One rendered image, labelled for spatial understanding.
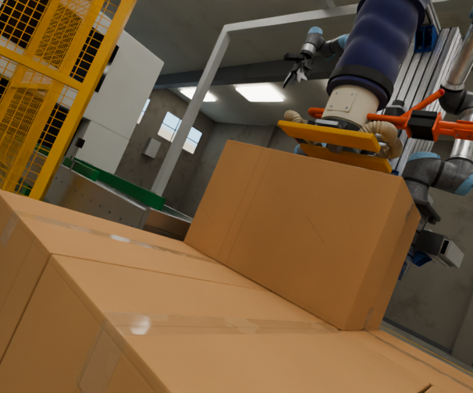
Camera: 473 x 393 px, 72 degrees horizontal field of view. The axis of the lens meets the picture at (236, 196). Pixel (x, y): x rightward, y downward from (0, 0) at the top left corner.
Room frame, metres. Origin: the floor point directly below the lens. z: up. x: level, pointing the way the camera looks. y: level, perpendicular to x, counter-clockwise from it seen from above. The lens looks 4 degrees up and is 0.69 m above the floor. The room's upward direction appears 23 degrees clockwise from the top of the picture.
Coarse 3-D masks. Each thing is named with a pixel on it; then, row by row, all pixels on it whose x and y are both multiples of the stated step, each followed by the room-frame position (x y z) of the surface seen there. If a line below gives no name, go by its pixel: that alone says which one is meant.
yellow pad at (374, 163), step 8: (304, 144) 1.26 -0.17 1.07; (312, 152) 1.27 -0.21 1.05; (320, 152) 1.22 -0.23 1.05; (328, 152) 1.19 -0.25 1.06; (344, 152) 1.15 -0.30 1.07; (352, 152) 1.15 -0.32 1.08; (328, 160) 1.28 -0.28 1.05; (336, 160) 1.23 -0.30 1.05; (344, 160) 1.19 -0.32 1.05; (352, 160) 1.16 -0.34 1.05; (360, 160) 1.12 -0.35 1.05; (368, 160) 1.09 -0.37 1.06; (376, 160) 1.08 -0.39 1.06; (384, 160) 1.06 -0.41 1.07; (368, 168) 1.17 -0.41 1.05; (376, 168) 1.14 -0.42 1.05; (384, 168) 1.10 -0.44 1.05
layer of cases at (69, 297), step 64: (0, 192) 0.71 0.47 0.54; (0, 256) 0.58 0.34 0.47; (64, 256) 0.48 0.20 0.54; (128, 256) 0.63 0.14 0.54; (192, 256) 0.94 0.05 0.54; (0, 320) 0.50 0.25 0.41; (64, 320) 0.39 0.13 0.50; (128, 320) 0.35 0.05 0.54; (192, 320) 0.43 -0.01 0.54; (256, 320) 0.56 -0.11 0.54; (320, 320) 0.79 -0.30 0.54; (0, 384) 0.44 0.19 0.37; (64, 384) 0.35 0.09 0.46; (128, 384) 0.29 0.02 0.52; (192, 384) 0.28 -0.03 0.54; (256, 384) 0.33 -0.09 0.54; (320, 384) 0.40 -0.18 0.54; (384, 384) 0.50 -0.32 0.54; (448, 384) 0.69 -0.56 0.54
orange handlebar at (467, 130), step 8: (312, 112) 1.19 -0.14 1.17; (320, 112) 1.17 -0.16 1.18; (376, 120) 1.04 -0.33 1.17; (384, 120) 1.02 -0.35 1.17; (392, 120) 1.00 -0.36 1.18; (400, 120) 0.99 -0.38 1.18; (400, 128) 1.03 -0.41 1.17; (440, 128) 0.92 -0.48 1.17; (448, 128) 0.91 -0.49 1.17; (456, 128) 0.89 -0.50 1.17; (464, 128) 0.88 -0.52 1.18; (472, 128) 0.87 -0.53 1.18; (456, 136) 0.93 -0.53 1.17; (464, 136) 0.91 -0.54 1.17; (472, 136) 0.89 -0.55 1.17
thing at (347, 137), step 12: (288, 132) 1.15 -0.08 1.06; (300, 132) 1.10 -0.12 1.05; (312, 132) 1.05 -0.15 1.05; (324, 132) 1.01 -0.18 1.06; (336, 132) 0.98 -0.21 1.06; (348, 132) 0.96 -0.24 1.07; (360, 132) 0.94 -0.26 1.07; (336, 144) 1.07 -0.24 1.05; (348, 144) 1.02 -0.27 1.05; (360, 144) 0.98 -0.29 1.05; (372, 144) 0.94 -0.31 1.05
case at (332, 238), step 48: (240, 144) 1.11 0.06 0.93; (240, 192) 1.05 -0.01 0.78; (288, 192) 0.95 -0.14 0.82; (336, 192) 0.86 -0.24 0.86; (384, 192) 0.79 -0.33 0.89; (192, 240) 1.12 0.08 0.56; (240, 240) 1.01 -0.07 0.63; (288, 240) 0.91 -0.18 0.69; (336, 240) 0.83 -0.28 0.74; (384, 240) 0.81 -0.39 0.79; (288, 288) 0.88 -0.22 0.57; (336, 288) 0.80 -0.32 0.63; (384, 288) 0.97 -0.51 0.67
